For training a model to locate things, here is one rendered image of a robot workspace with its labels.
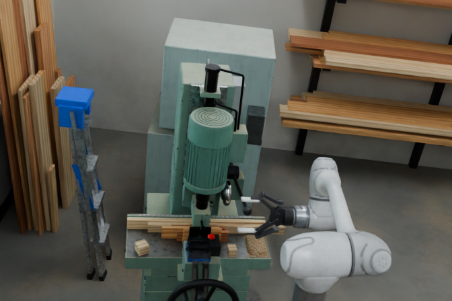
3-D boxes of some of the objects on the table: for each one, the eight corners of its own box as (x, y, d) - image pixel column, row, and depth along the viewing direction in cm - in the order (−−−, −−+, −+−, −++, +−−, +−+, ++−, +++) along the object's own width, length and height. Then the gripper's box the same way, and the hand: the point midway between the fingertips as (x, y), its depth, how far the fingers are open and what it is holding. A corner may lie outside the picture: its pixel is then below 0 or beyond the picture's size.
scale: (139, 216, 240) (139, 216, 240) (139, 213, 241) (139, 213, 241) (253, 218, 248) (253, 218, 248) (253, 216, 249) (253, 216, 249)
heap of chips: (247, 257, 233) (249, 250, 232) (243, 234, 245) (244, 228, 244) (269, 257, 235) (270, 250, 233) (263, 235, 247) (264, 228, 245)
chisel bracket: (192, 230, 237) (194, 214, 232) (190, 209, 249) (192, 193, 244) (209, 230, 238) (211, 214, 234) (206, 209, 250) (208, 194, 246)
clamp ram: (188, 254, 230) (190, 238, 225) (187, 242, 236) (189, 226, 232) (210, 255, 231) (212, 238, 227) (208, 243, 238) (210, 226, 233)
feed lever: (223, 171, 255) (240, 223, 211) (225, 159, 252) (241, 208, 209) (235, 171, 255) (253, 223, 212) (236, 159, 253) (255, 209, 210)
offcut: (138, 256, 227) (139, 248, 225) (134, 248, 230) (134, 242, 228) (148, 252, 229) (149, 245, 227) (144, 246, 232) (144, 238, 230)
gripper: (285, 238, 232) (234, 237, 229) (294, 184, 223) (241, 182, 220) (290, 248, 225) (237, 247, 222) (299, 192, 216) (244, 191, 213)
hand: (242, 215), depth 221 cm, fingers open, 13 cm apart
